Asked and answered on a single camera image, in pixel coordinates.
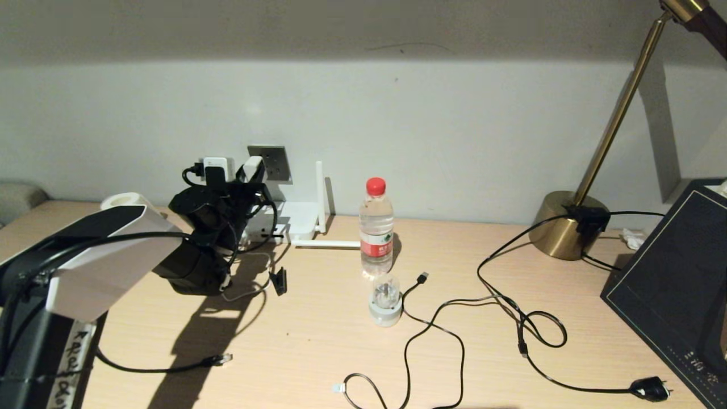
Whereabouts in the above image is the white power adapter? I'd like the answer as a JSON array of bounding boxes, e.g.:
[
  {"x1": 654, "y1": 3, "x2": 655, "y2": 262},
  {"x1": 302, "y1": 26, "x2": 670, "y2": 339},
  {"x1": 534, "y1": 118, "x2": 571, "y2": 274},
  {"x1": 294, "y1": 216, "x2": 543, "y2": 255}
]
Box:
[{"x1": 241, "y1": 156, "x2": 265, "y2": 183}]

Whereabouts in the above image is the white adapter cable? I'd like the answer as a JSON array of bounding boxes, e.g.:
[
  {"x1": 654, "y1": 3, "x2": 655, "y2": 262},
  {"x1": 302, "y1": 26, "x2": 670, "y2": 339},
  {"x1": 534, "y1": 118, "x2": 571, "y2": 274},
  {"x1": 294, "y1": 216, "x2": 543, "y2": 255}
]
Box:
[{"x1": 220, "y1": 250, "x2": 274, "y2": 302}]

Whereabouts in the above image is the black ethernet cable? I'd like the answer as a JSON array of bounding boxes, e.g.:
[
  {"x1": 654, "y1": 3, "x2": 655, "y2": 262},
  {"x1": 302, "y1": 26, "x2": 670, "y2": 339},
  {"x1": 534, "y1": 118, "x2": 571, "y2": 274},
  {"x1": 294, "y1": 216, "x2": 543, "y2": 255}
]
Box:
[{"x1": 95, "y1": 348, "x2": 233, "y2": 374}]

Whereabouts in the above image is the white power adapter plug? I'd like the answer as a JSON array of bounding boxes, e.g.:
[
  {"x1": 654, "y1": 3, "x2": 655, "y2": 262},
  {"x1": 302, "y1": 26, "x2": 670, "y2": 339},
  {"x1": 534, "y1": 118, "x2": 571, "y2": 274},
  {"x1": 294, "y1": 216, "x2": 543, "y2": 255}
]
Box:
[{"x1": 202, "y1": 157, "x2": 235, "y2": 183}]

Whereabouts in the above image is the white wifi router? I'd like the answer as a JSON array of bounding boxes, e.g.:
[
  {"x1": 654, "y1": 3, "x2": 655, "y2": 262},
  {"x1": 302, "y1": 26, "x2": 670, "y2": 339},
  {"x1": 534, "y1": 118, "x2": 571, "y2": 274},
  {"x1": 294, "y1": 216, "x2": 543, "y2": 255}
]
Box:
[{"x1": 244, "y1": 161, "x2": 362, "y2": 249}]

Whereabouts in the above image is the white toilet paper roll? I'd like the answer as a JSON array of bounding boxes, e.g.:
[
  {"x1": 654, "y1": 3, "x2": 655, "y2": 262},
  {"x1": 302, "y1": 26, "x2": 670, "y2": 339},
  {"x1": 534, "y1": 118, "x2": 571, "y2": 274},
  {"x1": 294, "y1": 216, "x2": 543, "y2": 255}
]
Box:
[{"x1": 101, "y1": 192, "x2": 165, "y2": 219}]

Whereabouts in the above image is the clear water bottle red cap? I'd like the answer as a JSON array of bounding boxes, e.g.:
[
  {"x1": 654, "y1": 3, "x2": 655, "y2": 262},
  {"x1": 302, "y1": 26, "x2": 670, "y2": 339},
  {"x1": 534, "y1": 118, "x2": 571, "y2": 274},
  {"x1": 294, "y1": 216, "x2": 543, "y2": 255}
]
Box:
[{"x1": 358, "y1": 177, "x2": 395, "y2": 277}]

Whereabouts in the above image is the small white dome humidifier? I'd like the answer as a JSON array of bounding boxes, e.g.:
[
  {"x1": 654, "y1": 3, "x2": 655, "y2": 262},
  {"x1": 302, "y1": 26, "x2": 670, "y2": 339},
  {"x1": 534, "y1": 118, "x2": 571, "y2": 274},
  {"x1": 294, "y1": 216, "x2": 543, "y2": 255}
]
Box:
[{"x1": 369, "y1": 273, "x2": 404, "y2": 327}]

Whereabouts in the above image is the brass desk lamp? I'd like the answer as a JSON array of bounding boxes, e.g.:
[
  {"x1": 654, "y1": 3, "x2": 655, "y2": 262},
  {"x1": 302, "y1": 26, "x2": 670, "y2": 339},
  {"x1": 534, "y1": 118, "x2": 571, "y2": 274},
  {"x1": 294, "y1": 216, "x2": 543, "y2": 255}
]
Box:
[{"x1": 529, "y1": 0, "x2": 727, "y2": 261}]

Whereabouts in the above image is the grey wall socket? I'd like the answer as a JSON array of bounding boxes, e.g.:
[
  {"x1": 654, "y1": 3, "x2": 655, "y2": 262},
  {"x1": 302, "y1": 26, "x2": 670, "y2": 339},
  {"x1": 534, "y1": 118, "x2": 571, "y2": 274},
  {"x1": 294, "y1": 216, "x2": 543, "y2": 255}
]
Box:
[{"x1": 248, "y1": 145, "x2": 294, "y2": 183}]

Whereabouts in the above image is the black usb cable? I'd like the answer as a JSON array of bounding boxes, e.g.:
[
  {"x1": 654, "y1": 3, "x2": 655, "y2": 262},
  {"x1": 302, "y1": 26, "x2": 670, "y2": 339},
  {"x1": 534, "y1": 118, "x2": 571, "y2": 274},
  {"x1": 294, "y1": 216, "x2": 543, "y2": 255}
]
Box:
[{"x1": 333, "y1": 272, "x2": 527, "y2": 409}]

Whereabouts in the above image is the black inline switch box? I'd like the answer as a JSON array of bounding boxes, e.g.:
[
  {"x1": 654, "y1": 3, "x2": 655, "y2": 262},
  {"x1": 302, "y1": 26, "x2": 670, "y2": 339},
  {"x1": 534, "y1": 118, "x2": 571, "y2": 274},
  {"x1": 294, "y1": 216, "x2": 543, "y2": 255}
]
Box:
[{"x1": 562, "y1": 206, "x2": 611, "y2": 239}]

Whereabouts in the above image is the thin black cable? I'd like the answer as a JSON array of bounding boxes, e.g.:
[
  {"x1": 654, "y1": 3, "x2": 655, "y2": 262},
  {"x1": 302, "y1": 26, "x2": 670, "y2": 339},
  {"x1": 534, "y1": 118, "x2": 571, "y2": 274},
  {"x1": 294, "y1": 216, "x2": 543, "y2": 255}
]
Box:
[{"x1": 579, "y1": 211, "x2": 664, "y2": 272}]

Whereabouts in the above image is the black lamp power cord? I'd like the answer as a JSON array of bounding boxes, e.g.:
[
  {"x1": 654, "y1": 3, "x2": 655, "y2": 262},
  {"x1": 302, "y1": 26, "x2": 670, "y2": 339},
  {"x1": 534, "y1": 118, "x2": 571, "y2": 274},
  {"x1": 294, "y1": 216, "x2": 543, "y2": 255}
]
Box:
[{"x1": 476, "y1": 213, "x2": 674, "y2": 402}]

